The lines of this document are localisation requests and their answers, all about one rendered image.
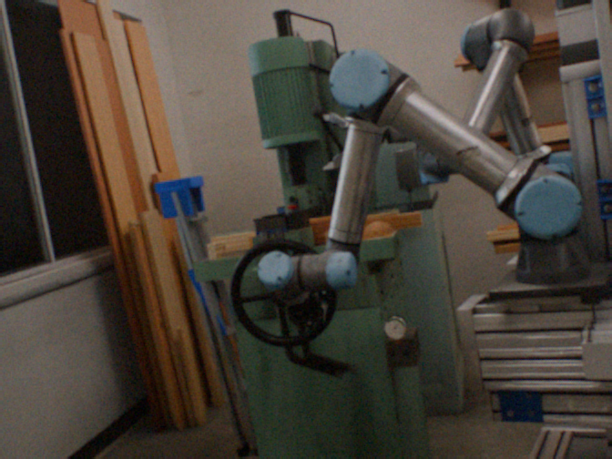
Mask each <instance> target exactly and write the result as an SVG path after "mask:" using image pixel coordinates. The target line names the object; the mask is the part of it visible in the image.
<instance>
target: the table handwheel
mask: <svg viewBox="0 0 612 459"><path fill-rule="evenodd" d="M277 249H283V250H292V254H291V258H292V257H294V255H298V254H306V253H310V254H311V255H312V256H313V255H320V254H319V253H318V252H315V250H314V249H312V248H311V247H309V246H308V245H306V244H304V243H301V242H298V241H296V240H286V239H275V240H266V241H263V242H261V243H259V244H257V245H255V246H253V247H251V248H250V249H248V250H247V252H246V253H245V254H244V255H243V256H242V257H241V259H240V260H238V262H237V264H236V265H235V269H234V271H233V273H232V276H231V280H230V300H231V305H232V308H233V310H234V312H235V314H236V317H237V319H239V321H240V323H241V324H242V326H243V327H244V328H245V329H246V330H247V332H248V333H249V334H250V335H251V336H254V337H255V338H257V339H258V340H260V341H262V342H265V343H267V344H270V345H274V346H279V348H294V346H299V345H303V344H305V343H308V342H310V341H312V340H314V339H315V338H318V337H319V336H320V335H321V334H322V333H323V332H324V330H325V329H326V328H327V326H328V325H329V323H330V322H331V321H332V319H333V316H334V313H335V310H336V306H337V291H336V290H332V291H327V292H329V293H330V300H329V304H328V308H327V309H326V315H325V323H324V324H322V323H317V324H314V325H313V324H312V323H311V324H309V323H307V322H306V321H305V320H304V323H305V324H306V326H307V327H308V328H309V330H308V331H307V332H305V333H304V334H300V335H297V336H292V337H280V336H275V335H272V334H269V333H266V332H265V331H263V329H261V328H260V327H259V326H257V325H256V324H255V323H254V322H252V321H251V319H250V318H249V316H248V314H247V312H246V311H245V309H244V307H243V304H242V303H248V302H253V301H265V300H271V301H272V302H273V303H274V304H275V305H277V306H286V305H288V304H286V303H284V302H282V301H281V300H280V298H279V297H278V296H277V295H276V294H275V293H274V292H272V291H270V292H267V293H262V294H258V295H251V296H245V297H241V293H240V287H241V281H242V277H243V274H244V272H245V270H246V269H247V268H248V265H249V264H250V263H251V261H252V260H255V259H256V258H257V257H258V256H260V255H261V254H263V253H265V252H268V250H277Z"/></svg>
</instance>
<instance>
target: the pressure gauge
mask: <svg viewBox="0 0 612 459"><path fill-rule="evenodd" d="M397 324H398V325H397ZM396 325H397V327H396ZM394 327H396V329H394ZM406 329H407V323H406V320H405V319H404V318H403V317H401V316H399V314H393V316H390V317H389V318H388V319H387V320H386V321H385V323H384V325H383V331H384V333H385V335H386V336H387V337H388V338H390V339H393V340H396V343H402V337H403V336H404V335H405V334H406Z"/></svg>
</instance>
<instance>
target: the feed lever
mask: <svg viewBox="0 0 612 459"><path fill-rule="evenodd" d="M323 114H324V111H323V108H322V107H319V105H315V107H313V108H312V109H311V115H312V116H313V117H314V118H319V119H320V121H321V123H322V124H323V126H324V128H325V129H326V131H327V132H328V134H329V135H330V137H331V138H332V140H333V141H334V143H335V144H336V146H337V147H338V149H339V150H340V152H343V151H344V148H343V146H342V144H341V143H340V141H339V140H338V138H337V137H336V135H335V134H334V132H333V130H332V129H331V128H330V127H329V125H328V124H327V121H326V120H325V118H324V116H323Z"/></svg>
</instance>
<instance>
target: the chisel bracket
mask: <svg viewBox="0 0 612 459"><path fill-rule="evenodd" d="M317 191H318V186H317V183H312V184H307V185H299V186H295V187H291V188H288V189H285V190H284V196H286V201H287V208H288V207H289V206H294V205H297V206H298V208H296V209H295V210H297V209H312V208H314V207H318V206H320V198H319V196H318V197H317V196H315V192H317ZM290 196H294V197H295V198H298V200H295V201H294V202H290V201H289V197H290Z"/></svg>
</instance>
